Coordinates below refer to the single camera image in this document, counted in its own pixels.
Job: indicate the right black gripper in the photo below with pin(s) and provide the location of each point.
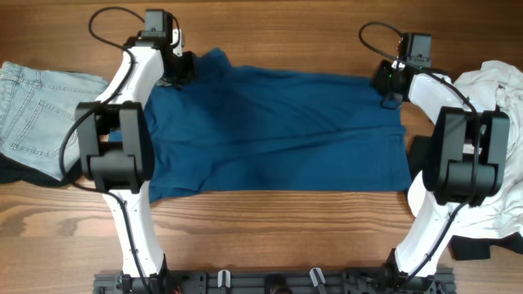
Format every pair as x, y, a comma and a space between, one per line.
382, 67

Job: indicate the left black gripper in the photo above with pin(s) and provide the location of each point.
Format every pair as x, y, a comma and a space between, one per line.
190, 73

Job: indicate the blue t-shirt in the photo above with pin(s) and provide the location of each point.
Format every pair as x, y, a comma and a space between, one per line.
247, 128

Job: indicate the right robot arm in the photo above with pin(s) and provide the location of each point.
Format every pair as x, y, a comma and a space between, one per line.
465, 165

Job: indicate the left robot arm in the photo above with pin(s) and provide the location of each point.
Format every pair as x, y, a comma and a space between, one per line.
117, 154

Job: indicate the white garment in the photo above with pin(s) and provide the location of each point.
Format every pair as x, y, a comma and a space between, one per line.
496, 86

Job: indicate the folded light denim shorts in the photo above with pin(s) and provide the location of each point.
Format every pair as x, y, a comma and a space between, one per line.
37, 110

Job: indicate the black garment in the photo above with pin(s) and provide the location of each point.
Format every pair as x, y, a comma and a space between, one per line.
464, 249

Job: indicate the dark garment under shorts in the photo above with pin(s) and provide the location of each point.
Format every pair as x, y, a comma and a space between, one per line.
42, 174

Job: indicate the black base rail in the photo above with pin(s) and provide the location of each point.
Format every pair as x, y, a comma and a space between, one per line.
348, 281

